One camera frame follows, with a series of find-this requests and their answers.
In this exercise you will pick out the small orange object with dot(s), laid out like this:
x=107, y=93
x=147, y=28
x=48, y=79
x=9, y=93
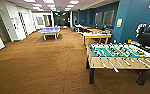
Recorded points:
x=129, y=41

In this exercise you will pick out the yellow wall poster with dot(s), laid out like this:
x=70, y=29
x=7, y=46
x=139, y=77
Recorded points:
x=119, y=22

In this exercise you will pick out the blue ping pong table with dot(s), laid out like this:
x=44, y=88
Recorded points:
x=49, y=30

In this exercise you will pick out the green exit sign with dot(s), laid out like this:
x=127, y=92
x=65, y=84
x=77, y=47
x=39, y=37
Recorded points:
x=58, y=10

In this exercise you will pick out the glass office window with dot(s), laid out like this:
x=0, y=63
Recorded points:
x=39, y=21

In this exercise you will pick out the white wall notice sheet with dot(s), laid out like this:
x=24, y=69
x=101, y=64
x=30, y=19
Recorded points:
x=14, y=21

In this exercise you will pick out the green foosball table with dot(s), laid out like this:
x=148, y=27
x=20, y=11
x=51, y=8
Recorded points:
x=124, y=56

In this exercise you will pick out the air hockey table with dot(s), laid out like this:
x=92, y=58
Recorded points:
x=97, y=36

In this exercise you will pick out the black white gaming chair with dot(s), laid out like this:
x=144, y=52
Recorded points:
x=147, y=33

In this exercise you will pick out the long wooden table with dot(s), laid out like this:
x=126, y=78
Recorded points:
x=87, y=30

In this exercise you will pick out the dark glass wall window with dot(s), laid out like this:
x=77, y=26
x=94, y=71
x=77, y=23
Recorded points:
x=98, y=18
x=108, y=18

